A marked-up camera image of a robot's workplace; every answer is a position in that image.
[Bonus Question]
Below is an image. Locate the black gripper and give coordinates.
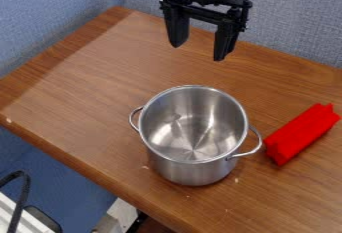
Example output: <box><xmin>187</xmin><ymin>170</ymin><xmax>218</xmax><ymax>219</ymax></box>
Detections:
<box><xmin>160</xmin><ymin>0</ymin><xmax>252</xmax><ymax>61</ymax></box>

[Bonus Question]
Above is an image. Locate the red block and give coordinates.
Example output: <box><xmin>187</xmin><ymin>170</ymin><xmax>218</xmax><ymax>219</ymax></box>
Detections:
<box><xmin>263</xmin><ymin>103</ymin><xmax>340</xmax><ymax>166</ymax></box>

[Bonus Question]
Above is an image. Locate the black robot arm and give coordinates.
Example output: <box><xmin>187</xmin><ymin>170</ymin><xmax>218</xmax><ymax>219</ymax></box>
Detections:
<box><xmin>159</xmin><ymin>0</ymin><xmax>252</xmax><ymax>61</ymax></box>

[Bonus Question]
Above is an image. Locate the stainless steel metal pot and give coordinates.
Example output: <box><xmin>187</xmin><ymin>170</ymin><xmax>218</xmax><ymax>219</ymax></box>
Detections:
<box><xmin>128</xmin><ymin>85</ymin><xmax>262</xmax><ymax>186</ymax></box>

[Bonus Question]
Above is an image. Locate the white box under table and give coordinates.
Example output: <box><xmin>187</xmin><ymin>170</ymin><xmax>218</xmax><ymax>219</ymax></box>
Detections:
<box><xmin>91</xmin><ymin>198</ymin><xmax>137</xmax><ymax>233</ymax></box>

